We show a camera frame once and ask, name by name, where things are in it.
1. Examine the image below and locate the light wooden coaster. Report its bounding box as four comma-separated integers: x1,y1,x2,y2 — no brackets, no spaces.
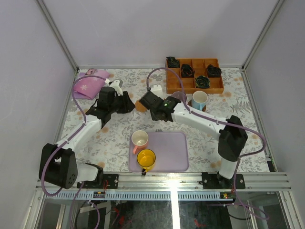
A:
135,100,147,113

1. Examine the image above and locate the purple grey cup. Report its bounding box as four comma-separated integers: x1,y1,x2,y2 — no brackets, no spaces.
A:
171,91,187,101

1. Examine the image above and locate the dark wooden coaster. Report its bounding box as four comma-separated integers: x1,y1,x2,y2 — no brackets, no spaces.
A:
187,100,206,112

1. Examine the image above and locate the light blue cup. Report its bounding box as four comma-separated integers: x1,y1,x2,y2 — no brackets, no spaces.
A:
192,91,208,110

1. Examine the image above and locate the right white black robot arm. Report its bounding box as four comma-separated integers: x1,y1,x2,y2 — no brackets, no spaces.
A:
139,91,248,188

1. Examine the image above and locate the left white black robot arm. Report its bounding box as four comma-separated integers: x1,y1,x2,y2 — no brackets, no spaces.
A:
39,86,135,189

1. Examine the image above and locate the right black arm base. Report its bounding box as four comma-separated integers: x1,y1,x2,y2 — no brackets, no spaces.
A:
198,172,245,189

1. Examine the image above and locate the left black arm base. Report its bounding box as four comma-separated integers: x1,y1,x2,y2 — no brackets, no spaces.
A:
76,164,119,189

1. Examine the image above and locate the pink cup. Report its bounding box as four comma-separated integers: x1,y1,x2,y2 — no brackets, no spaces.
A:
131,130,149,154

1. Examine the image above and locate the yellow cup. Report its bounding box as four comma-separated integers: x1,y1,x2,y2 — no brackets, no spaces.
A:
137,149,156,176

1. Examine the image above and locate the pink folded cloth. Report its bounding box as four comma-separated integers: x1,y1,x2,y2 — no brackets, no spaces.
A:
73,69,110,100

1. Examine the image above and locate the orange wooden compartment box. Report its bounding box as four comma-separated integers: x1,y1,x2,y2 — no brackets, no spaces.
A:
166,58,224,94

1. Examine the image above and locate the lilac plastic tray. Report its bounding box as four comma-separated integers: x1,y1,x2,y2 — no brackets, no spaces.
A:
128,132,189,173

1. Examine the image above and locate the black rolled item orange trim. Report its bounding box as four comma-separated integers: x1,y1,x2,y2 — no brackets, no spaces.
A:
181,64,194,78

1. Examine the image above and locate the black rolled item top left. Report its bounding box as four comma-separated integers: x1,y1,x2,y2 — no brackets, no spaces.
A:
166,56,180,68

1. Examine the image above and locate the black rolled item green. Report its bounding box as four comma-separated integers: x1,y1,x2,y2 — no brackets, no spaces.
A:
195,75,210,89

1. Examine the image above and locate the black rolled item right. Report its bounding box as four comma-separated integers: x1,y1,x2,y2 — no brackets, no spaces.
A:
206,64,222,78

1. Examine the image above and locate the aluminium front rail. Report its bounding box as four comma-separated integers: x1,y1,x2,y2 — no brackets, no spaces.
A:
35,171,292,191

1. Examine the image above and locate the blue slotted cable duct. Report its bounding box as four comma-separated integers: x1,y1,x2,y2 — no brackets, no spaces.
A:
53,190,234,201

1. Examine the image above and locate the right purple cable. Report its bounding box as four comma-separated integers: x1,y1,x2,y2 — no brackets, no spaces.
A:
146,68,270,221

